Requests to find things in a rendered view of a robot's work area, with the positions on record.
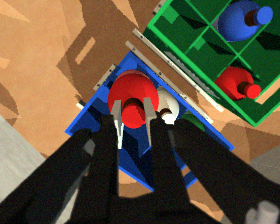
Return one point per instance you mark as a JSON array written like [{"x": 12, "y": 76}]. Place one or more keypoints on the green crate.
[{"x": 184, "y": 22}]

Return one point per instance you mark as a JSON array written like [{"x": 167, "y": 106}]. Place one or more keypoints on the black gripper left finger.
[{"x": 44, "y": 194}]

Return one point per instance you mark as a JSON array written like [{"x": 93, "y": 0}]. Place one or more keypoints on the blue bottle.
[{"x": 240, "y": 21}]

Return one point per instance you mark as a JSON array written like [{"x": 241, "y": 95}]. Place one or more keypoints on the blue crate with dividers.
[{"x": 134, "y": 140}]

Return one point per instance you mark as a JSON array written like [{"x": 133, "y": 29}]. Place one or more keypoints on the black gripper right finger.
[{"x": 243, "y": 194}]

